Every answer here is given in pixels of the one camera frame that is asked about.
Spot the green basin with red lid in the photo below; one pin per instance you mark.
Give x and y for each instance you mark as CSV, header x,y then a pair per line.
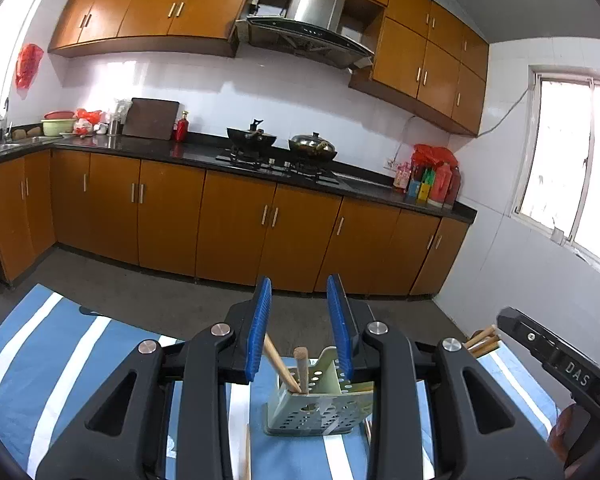
x,y
57,125

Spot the pink carton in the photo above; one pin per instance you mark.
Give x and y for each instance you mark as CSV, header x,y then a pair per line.
x,y
403,176

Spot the green perforated chopstick holder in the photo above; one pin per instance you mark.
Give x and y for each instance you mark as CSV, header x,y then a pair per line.
x,y
310,415

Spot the person's right hand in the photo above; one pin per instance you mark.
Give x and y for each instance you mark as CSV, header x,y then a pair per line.
x,y
562,435

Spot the black kitchen countertop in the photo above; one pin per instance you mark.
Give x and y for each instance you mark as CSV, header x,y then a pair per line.
x,y
200,152

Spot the dark red bottle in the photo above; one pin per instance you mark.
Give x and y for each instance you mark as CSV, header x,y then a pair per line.
x,y
455,187

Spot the small red bottle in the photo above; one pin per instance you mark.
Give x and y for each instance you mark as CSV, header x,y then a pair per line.
x,y
182,130

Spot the black gas stove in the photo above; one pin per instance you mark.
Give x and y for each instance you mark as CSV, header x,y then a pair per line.
x,y
275,165

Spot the blue white striped tablecloth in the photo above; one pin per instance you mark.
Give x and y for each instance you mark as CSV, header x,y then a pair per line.
x,y
80,360

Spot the steel range hood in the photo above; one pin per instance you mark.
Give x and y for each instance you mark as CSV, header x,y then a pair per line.
x,y
310,15

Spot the large red plastic bag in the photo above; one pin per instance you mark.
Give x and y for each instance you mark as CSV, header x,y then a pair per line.
x,y
435,155

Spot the small kitchen window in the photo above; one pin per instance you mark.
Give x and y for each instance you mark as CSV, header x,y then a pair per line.
x,y
22,15

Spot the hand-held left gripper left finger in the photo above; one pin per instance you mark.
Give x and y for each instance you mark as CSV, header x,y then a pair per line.
x,y
257,340

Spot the steel utensil cup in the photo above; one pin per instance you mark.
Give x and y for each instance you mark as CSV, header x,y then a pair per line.
x,y
114,122

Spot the dark wooden cutting board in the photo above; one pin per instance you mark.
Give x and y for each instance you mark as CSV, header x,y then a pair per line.
x,y
150,119

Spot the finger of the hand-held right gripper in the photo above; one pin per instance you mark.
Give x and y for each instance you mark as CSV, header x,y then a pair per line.
x,y
522,335

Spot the wok with lid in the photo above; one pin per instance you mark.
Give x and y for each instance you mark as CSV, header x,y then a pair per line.
x,y
312,146

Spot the yellow green box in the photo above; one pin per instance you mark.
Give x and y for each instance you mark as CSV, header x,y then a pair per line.
x,y
422,189

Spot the red white plastic bag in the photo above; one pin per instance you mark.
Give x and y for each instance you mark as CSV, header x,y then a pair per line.
x,y
87,121

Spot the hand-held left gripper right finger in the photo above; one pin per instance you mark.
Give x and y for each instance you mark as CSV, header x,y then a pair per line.
x,y
341,335

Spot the brown wall cabinets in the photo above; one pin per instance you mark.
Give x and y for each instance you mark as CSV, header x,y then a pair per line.
x,y
180,5

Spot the white wall outlet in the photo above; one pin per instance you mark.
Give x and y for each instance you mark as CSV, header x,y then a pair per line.
x,y
392,164

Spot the brown base cabinets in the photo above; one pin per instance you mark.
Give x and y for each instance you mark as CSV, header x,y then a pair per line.
x,y
230,230

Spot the steel faucet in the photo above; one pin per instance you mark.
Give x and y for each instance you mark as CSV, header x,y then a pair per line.
x,y
7,125

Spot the large barred window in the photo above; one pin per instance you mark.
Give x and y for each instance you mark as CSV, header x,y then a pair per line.
x,y
580,160

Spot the hanging red plastic bag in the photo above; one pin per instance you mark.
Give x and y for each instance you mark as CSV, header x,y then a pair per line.
x,y
29,65

